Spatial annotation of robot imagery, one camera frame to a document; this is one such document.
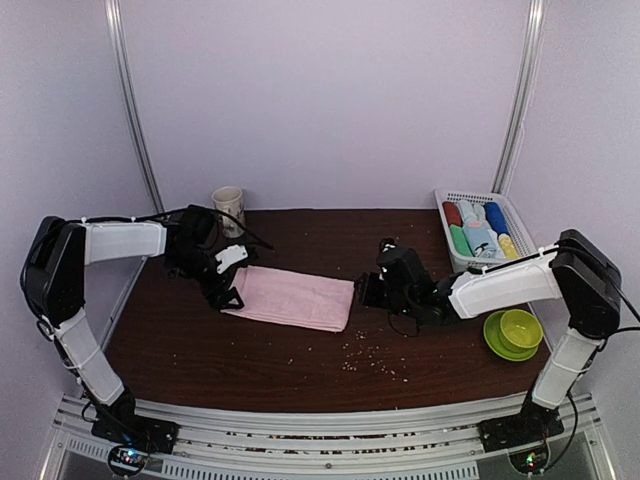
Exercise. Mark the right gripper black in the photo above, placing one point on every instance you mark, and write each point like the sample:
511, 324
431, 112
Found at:
367, 294

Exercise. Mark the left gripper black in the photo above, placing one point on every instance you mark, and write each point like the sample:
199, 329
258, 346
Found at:
218, 301

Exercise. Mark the pink towel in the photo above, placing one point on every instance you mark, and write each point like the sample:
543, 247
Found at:
293, 299

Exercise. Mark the blue polka dot towel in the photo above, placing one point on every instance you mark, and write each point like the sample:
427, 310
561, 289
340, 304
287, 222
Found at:
483, 241

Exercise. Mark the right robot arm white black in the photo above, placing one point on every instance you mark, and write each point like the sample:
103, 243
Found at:
571, 273

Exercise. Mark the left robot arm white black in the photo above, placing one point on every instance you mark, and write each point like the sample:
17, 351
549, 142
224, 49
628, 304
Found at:
52, 281

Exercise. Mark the beige ceramic mug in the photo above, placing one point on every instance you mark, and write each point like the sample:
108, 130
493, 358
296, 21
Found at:
229, 199

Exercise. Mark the green rolled towel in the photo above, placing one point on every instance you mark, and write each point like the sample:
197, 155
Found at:
460, 241

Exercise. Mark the light blue rolled towel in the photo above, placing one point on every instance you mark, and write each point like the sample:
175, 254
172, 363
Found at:
471, 212

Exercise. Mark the green plastic plate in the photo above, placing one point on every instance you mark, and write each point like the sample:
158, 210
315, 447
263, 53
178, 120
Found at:
492, 335

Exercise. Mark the dark blue rolled towel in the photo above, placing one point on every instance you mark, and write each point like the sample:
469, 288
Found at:
496, 218

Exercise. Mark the yellow rolled towel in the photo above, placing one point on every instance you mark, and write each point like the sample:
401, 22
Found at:
508, 247

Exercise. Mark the green plastic bowl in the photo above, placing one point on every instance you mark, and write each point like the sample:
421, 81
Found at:
519, 330

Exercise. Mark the white plastic basket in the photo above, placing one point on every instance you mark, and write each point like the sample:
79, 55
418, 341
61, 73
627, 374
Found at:
518, 233

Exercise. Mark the left circuit board with leds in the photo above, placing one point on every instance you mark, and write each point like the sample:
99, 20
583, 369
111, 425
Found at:
126, 461

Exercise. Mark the circuit board with leds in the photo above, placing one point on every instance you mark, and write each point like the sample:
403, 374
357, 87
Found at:
530, 461
126, 461

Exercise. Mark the right circuit board with leds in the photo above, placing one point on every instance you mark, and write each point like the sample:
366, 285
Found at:
530, 461

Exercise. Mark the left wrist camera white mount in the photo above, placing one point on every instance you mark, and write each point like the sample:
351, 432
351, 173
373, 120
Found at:
229, 257

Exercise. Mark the aluminium front rail frame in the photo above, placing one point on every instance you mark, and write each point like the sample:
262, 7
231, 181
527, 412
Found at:
423, 443

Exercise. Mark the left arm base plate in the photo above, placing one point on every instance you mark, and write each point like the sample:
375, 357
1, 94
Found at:
145, 434

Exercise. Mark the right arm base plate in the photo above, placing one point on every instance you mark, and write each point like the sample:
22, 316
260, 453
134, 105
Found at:
514, 431

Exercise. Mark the left aluminium frame post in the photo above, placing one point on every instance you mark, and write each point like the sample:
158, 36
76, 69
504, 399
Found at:
118, 42

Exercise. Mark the aluminium frame post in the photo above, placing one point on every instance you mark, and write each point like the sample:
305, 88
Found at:
118, 42
522, 96

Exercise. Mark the right aluminium frame post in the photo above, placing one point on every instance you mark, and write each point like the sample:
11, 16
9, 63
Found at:
522, 96

